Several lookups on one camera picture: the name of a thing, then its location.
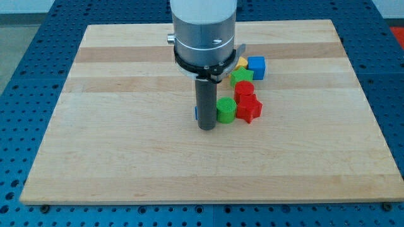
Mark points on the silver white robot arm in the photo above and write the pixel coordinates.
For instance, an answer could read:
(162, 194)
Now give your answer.
(204, 49)

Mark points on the green star block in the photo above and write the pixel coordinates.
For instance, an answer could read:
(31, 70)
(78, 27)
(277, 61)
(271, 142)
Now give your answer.
(242, 74)

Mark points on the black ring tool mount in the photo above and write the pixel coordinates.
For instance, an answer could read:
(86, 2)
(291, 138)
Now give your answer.
(215, 73)

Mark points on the red cylinder block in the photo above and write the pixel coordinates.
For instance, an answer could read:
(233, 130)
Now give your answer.
(243, 88)

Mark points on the green cylinder block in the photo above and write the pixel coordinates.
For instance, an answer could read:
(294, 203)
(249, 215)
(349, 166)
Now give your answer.
(226, 110)

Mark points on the red star block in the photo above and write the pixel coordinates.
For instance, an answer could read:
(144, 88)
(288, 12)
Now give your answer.
(248, 108)

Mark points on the light wooden board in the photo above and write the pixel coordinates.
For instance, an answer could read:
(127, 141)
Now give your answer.
(124, 130)

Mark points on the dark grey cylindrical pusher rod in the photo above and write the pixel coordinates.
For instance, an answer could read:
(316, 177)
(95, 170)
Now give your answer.
(206, 103)

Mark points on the yellow block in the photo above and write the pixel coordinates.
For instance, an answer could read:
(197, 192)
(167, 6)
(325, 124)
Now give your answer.
(242, 62)

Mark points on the blue cube block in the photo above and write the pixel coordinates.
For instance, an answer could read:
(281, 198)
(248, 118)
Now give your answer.
(257, 64)

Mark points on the blue triangle block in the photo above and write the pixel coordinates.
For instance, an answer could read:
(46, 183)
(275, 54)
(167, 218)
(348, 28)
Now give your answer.
(196, 112)

